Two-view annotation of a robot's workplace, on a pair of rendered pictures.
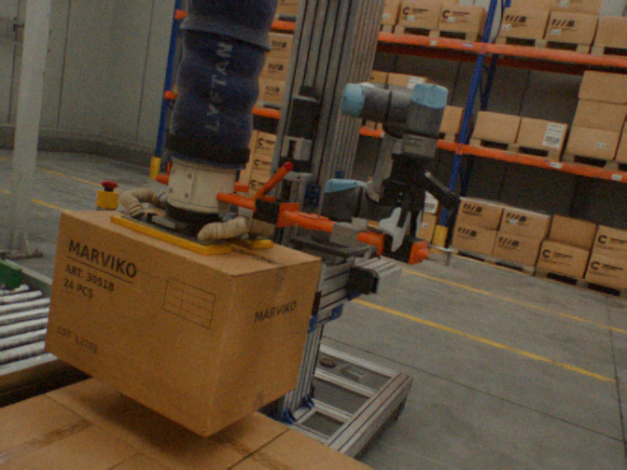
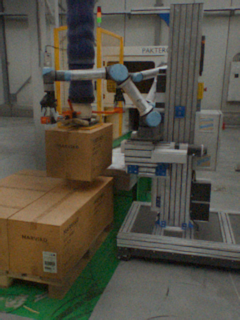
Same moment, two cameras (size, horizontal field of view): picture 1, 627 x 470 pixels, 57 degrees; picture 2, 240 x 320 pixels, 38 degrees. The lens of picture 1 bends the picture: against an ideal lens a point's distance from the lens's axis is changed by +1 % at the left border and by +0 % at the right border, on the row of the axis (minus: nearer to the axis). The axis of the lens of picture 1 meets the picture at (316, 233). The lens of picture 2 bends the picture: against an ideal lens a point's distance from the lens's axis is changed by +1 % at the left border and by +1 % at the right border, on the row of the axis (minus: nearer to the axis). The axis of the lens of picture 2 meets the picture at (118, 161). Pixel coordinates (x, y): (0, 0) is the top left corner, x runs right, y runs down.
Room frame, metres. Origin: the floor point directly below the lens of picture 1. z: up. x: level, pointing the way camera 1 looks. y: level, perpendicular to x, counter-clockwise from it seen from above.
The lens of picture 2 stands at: (1.24, -2.69, 1.50)
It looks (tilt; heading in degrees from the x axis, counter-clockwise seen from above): 14 degrees down; 78
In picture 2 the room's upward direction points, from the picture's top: 1 degrees clockwise
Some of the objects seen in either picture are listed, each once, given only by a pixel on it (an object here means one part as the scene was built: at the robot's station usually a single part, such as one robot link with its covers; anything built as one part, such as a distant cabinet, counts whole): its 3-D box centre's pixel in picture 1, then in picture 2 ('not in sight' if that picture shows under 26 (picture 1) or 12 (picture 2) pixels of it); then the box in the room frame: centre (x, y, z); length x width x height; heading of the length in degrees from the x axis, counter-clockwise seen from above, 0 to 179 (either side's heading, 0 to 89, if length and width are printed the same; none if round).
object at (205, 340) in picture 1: (183, 304); (81, 148); (1.56, 0.33, 0.88); 0.60 x 0.40 x 0.40; 62
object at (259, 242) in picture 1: (217, 226); (91, 124); (1.64, 0.29, 1.10); 0.34 x 0.10 x 0.05; 61
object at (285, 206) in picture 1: (275, 211); (69, 114); (1.44, 0.11, 1.20); 0.10 x 0.08 x 0.06; 151
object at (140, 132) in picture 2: (333, 228); (145, 130); (2.04, -0.06, 1.09); 0.15 x 0.15 x 0.10
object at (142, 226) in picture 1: (170, 228); (71, 122); (1.47, 0.38, 1.10); 0.34 x 0.10 x 0.05; 61
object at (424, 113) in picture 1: (425, 111); (49, 75); (1.28, -0.18, 1.50); 0.09 x 0.08 x 0.11; 179
